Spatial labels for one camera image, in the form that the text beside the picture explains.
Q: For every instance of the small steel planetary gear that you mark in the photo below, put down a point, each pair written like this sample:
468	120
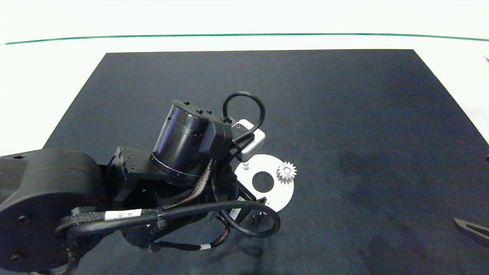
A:
281	170

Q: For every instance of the round white plate with pins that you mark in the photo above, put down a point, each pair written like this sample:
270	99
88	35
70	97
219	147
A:
280	194

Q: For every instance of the dark rectangular work mat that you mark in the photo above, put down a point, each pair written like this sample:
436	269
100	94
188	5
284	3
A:
344	114

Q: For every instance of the silver boxy wrist camera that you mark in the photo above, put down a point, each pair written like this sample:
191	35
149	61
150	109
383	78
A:
250	147

